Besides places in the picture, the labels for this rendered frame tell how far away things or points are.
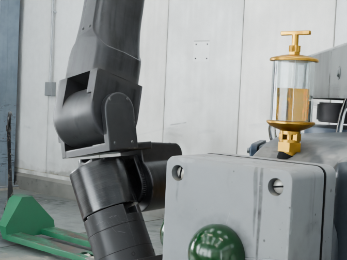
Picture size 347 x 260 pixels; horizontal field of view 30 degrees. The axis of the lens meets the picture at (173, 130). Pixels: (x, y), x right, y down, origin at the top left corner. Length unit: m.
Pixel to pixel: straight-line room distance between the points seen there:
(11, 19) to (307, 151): 8.65
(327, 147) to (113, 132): 0.27
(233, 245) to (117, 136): 0.33
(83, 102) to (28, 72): 8.37
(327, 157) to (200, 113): 6.51
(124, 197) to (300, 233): 0.34
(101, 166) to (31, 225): 5.45
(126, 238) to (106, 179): 0.06
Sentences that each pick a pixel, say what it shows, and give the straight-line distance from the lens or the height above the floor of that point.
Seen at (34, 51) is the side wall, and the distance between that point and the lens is 8.91.
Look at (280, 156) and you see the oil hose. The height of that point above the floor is 1.33.
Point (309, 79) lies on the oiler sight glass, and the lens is 0.38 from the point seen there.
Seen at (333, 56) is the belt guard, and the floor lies 1.41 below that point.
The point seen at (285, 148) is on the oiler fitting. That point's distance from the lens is 0.39.
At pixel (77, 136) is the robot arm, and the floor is 1.32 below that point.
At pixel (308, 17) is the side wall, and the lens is 6.28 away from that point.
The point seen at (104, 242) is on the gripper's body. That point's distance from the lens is 0.62.
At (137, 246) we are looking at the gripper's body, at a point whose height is 1.22.
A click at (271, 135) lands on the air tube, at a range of 0.50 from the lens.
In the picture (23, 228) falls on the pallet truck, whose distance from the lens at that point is 6.02.
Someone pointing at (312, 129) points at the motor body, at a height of 1.33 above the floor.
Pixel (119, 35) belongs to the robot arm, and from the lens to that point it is 0.66.
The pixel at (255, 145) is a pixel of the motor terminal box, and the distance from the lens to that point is 0.83.
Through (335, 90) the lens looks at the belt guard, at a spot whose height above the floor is 1.37.
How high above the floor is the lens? 1.36
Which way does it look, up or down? 3 degrees down
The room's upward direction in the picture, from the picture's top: 3 degrees clockwise
